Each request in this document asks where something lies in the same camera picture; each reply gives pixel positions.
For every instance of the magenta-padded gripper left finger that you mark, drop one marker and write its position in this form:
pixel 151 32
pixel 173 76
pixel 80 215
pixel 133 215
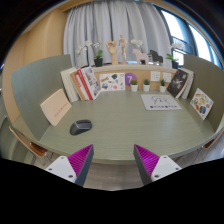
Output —
pixel 58 166

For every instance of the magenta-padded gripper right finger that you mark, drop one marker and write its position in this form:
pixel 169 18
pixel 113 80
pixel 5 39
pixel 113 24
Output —
pixel 166 166

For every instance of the black computer mouse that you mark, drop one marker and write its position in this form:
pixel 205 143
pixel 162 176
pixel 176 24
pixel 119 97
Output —
pixel 80 127

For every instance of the brown chair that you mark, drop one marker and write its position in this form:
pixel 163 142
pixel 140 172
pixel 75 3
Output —
pixel 36 149
pixel 211 142

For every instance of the beige book with red text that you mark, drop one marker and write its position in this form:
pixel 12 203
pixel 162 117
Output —
pixel 55 107

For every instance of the colourful illustrated card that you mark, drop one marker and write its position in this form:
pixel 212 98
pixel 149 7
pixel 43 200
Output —
pixel 201 104

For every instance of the small succulent in white pot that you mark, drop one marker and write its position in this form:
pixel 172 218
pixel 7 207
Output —
pixel 162 88
pixel 134 87
pixel 146 87

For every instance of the white book red spine label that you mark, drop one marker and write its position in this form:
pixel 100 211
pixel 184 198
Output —
pixel 80 86

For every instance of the thick white book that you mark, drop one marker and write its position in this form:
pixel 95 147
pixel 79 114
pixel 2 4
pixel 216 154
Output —
pixel 65 83

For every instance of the black cover book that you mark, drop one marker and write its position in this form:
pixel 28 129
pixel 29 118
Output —
pixel 177 83

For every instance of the photo-cover white book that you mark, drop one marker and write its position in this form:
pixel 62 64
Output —
pixel 91 81

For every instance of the purple round number sticker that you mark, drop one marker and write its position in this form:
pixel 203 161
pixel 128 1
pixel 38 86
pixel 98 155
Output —
pixel 130 77

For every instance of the white sticker sheet card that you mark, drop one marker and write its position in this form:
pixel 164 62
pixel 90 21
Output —
pixel 112 82

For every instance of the wooden desk shelf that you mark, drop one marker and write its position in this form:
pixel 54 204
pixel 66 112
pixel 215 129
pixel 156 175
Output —
pixel 140 68

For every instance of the black horse figure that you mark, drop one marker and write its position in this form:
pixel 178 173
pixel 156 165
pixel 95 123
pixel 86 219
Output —
pixel 155 56

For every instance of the pink horse figure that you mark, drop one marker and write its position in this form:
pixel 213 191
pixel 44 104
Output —
pixel 140 55

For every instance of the wooden artist mannequin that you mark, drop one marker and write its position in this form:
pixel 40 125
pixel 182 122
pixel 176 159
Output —
pixel 123 45

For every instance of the window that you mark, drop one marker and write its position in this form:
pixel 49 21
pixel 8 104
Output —
pixel 196 40

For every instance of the grey curtain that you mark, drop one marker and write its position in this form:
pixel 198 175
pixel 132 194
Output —
pixel 100 23

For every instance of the white wall socket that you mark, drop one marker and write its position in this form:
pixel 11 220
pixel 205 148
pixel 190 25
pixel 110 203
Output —
pixel 155 76
pixel 167 77

